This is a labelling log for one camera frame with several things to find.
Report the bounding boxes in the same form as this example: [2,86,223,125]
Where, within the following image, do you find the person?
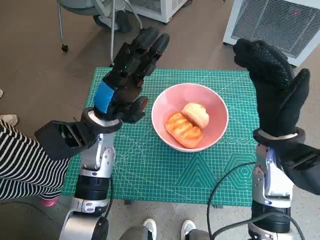
[0,118,70,207]
[119,217,213,240]

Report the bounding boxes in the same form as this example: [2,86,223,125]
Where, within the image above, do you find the pink bowl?
[151,83,230,153]

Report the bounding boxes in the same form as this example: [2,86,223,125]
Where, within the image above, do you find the green cutting mat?
[61,66,260,208]

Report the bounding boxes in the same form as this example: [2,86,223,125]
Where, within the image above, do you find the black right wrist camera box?
[278,142,320,196]

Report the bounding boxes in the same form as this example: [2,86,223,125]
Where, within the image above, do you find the white metal pole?
[109,0,118,67]

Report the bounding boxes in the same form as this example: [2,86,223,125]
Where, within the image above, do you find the white appliance with mesh grille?
[222,0,320,67]

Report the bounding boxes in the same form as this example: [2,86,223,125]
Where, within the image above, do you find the round toy bread bun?
[181,102,210,130]

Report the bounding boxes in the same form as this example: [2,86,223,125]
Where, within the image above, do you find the white mesh-door cabinet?
[124,0,187,25]

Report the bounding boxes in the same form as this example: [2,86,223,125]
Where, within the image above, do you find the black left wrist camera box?
[34,120,101,161]

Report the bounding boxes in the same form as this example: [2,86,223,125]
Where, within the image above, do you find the long orange toy bread loaf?
[164,111,204,150]

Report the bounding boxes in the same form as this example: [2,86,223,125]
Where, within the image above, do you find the grey office chair with casters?
[55,0,147,53]

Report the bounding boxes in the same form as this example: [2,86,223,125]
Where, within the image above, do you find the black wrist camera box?
[34,120,101,161]
[278,142,320,196]

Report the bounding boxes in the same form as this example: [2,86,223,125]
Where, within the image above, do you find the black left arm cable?
[98,177,115,240]

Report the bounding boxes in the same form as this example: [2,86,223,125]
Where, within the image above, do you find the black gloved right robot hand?
[232,38,311,138]

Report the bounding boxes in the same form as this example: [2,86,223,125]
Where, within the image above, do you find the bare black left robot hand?
[92,26,171,124]

